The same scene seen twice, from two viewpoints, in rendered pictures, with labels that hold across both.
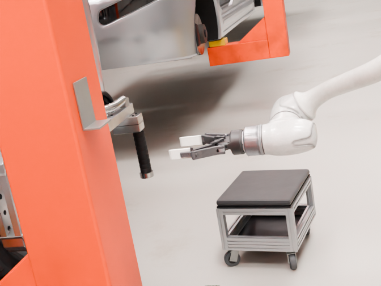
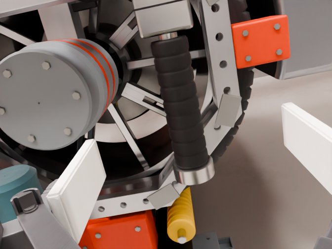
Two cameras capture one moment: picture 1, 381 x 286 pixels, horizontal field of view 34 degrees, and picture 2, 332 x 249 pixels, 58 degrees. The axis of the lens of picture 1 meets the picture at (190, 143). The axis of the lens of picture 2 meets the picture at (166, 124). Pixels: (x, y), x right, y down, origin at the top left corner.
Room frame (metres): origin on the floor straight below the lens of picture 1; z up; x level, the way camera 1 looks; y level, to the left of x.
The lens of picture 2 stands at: (1.78, -0.13, 0.91)
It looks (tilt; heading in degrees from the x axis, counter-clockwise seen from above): 18 degrees down; 78
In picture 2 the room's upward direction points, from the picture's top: 12 degrees counter-clockwise
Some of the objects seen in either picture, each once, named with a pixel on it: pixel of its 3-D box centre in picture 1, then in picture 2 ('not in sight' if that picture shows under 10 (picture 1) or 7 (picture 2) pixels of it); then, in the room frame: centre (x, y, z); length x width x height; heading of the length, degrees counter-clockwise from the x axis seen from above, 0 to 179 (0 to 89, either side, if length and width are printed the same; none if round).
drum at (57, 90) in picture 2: not in sight; (66, 86); (1.74, 0.36, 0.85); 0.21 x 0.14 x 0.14; 74
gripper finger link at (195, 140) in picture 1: (190, 141); (311, 144); (1.89, 0.00, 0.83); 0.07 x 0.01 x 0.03; 74
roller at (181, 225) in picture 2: not in sight; (179, 198); (1.90, 0.49, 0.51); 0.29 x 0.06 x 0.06; 74
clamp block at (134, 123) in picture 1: (127, 123); (161, 5); (1.87, 0.18, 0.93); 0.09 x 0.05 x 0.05; 74
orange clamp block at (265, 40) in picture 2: not in sight; (255, 41); (2.06, 0.34, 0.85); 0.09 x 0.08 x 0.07; 164
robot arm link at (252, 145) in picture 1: (253, 140); not in sight; (1.77, -0.19, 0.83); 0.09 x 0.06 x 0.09; 164
